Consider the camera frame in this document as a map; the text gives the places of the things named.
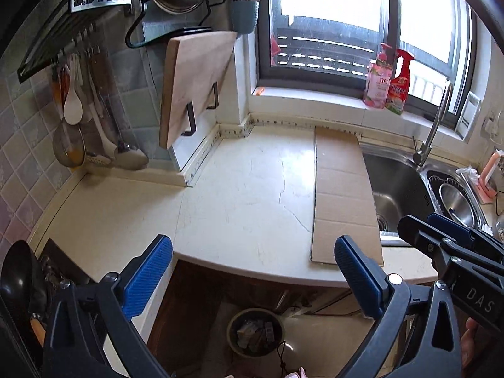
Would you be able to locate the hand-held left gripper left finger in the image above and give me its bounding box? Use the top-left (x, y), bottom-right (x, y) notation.
top-left (43, 234), bottom-right (174, 378)

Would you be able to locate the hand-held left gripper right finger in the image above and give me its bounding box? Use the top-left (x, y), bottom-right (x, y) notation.
top-left (334, 235), bottom-right (461, 378)

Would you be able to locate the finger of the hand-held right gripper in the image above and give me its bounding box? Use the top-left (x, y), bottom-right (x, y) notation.
top-left (427, 212), bottom-right (504, 263)
top-left (397, 215), bottom-right (470, 273)

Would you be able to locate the round black waste bin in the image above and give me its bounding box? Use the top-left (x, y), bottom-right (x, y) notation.
top-left (226, 308), bottom-right (285, 359)

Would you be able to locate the person's right hand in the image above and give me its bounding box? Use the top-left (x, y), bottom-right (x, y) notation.
top-left (460, 318), bottom-right (488, 371)

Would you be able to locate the black drain basket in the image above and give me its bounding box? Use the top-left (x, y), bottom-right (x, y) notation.
top-left (426, 170), bottom-right (483, 229)

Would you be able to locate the steel sink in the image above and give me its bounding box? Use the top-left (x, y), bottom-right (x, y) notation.
top-left (360, 142), bottom-right (497, 247)

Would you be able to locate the clear plastic bag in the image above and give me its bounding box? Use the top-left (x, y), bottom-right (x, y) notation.
top-left (456, 166), bottom-right (482, 184)

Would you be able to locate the steel faucet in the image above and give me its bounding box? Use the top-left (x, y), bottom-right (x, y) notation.
top-left (411, 81), bottom-right (453, 167)

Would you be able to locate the cardboard sheet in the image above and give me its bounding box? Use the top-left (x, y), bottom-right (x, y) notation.
top-left (310, 128), bottom-right (384, 266)

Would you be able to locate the black cooktop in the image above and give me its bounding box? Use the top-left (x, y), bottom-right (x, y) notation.
top-left (38, 238), bottom-right (92, 286)

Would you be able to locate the steel ladle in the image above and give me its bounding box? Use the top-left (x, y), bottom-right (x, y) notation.
top-left (94, 55), bottom-right (149, 171)

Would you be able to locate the black wok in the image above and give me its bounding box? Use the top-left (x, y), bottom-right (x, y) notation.
top-left (0, 240), bottom-right (49, 320)

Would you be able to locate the red spray bottle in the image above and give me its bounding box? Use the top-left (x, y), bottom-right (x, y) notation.
top-left (385, 49), bottom-right (415, 116)

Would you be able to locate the mesh skimmer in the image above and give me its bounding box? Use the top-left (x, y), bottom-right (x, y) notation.
top-left (52, 124), bottom-right (86, 167)

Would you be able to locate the pink detergent bottle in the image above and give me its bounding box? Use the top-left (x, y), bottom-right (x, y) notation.
top-left (363, 43), bottom-right (394, 110)

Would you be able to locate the white rice paddle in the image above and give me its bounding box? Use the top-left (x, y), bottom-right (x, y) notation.
top-left (63, 57), bottom-right (83, 125)

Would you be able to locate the wooden cutting board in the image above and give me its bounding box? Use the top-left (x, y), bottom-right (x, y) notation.
top-left (158, 31), bottom-right (238, 149)

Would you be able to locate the black cord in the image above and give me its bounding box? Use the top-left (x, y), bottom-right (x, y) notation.
top-left (276, 341), bottom-right (289, 375)

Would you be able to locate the black wire rack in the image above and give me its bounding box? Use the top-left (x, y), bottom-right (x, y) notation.
top-left (125, 0), bottom-right (237, 136)

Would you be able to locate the black wall hook rail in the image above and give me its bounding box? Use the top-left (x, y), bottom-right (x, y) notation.
top-left (16, 6), bottom-right (135, 84)

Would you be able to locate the window frame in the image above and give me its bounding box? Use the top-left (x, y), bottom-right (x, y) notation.
top-left (252, 0), bottom-right (479, 135)

